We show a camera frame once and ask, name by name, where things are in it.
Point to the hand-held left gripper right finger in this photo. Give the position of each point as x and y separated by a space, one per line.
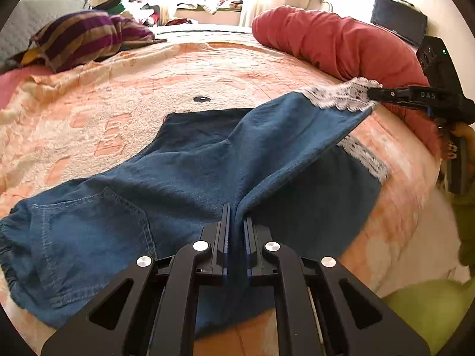
248 245

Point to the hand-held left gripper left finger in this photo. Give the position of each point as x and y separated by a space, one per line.
225 238

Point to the purple striped cloth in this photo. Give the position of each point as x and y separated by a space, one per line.
81 33

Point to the blue denim pants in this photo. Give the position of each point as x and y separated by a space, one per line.
185 163

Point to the black monitor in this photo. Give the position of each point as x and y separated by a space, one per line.
399 18

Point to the peach printed blanket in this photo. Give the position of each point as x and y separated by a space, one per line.
111 118

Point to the clothes on windowsill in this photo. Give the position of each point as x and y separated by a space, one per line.
207 6

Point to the pink pillow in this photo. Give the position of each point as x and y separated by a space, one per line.
15 85

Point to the person's right hand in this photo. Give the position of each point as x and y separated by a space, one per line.
465 133

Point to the red duvet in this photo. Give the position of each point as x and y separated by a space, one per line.
334 37

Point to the person's green clothing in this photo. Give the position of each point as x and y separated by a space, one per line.
426 304

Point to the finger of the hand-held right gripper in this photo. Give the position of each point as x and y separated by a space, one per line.
391 95

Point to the pile of clothes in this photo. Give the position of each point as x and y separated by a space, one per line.
126 7

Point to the grey quilted pillow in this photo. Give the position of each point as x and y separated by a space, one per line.
33 18

